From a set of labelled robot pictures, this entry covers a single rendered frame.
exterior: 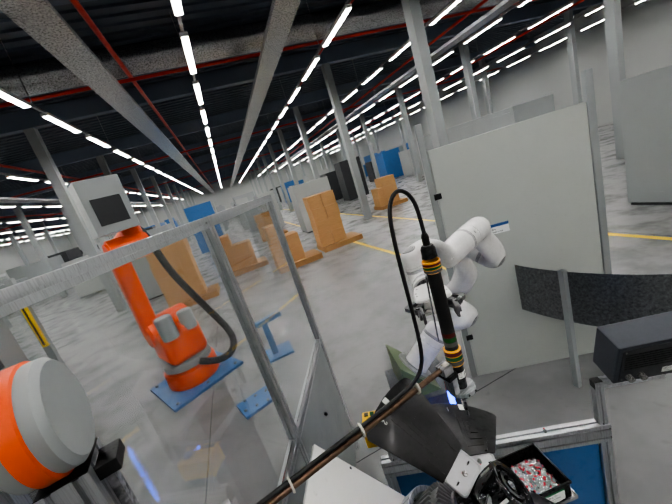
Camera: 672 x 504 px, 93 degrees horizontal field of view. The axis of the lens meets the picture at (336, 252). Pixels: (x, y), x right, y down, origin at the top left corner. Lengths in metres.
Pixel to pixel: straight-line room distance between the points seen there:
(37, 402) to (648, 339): 1.57
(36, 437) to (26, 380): 0.07
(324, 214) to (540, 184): 6.82
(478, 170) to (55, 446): 2.57
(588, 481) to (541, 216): 1.73
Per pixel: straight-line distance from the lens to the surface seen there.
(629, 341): 1.51
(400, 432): 1.00
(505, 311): 3.05
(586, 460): 1.85
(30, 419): 0.54
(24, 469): 0.55
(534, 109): 11.02
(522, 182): 2.80
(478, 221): 1.30
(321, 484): 1.01
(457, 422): 1.26
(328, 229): 9.04
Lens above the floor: 2.07
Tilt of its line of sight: 14 degrees down
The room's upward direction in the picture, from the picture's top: 18 degrees counter-clockwise
